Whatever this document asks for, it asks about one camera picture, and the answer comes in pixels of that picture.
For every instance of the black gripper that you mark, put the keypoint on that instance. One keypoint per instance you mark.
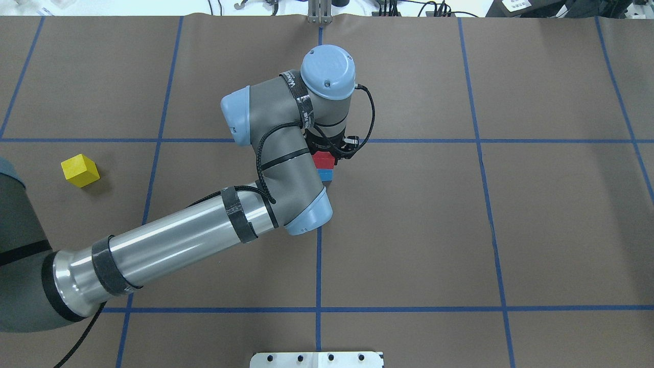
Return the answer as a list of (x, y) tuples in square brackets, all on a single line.
[(318, 142)]

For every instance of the red wooden block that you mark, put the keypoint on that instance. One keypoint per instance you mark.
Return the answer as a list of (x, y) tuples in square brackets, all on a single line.
[(324, 160)]

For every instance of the blue wooden block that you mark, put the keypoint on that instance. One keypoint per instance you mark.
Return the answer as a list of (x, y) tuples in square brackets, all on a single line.
[(326, 175)]

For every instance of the yellow wooden block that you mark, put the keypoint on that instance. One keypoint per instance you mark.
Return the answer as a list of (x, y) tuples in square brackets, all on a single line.
[(80, 170)]

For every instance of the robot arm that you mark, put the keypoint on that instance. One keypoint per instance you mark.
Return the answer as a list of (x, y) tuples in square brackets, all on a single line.
[(285, 120)]

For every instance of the white pedestal column with base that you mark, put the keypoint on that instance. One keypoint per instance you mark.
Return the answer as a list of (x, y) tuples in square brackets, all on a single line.
[(318, 359)]

